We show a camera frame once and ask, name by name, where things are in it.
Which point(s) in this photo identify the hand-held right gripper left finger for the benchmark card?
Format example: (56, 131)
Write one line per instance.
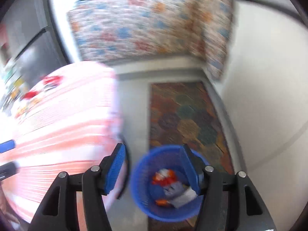
(115, 168)

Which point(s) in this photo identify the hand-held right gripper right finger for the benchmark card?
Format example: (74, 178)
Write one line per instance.
(190, 168)

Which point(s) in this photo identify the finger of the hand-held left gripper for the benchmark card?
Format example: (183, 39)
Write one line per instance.
(7, 146)
(8, 168)

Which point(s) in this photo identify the small silver orange wrapper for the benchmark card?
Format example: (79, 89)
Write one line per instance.
(166, 176)

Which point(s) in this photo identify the orange foil snack packet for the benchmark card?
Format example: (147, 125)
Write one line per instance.
(178, 193)

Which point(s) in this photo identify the blue mesh waste basket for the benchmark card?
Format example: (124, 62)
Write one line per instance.
(144, 197)

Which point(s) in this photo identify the red foil snack packet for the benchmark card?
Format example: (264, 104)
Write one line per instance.
(51, 80)

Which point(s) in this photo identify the multicoloured floor rug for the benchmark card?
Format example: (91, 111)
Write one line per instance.
(187, 115)

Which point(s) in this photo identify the pink striped tablecloth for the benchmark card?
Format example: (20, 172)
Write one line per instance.
(60, 137)

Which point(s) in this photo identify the grey refrigerator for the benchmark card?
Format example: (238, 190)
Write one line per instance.
(36, 53)

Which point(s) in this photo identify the white lower cabinet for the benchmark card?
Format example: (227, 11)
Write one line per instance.
(264, 77)

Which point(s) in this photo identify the patterned fringed cloth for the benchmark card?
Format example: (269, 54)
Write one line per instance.
(144, 28)

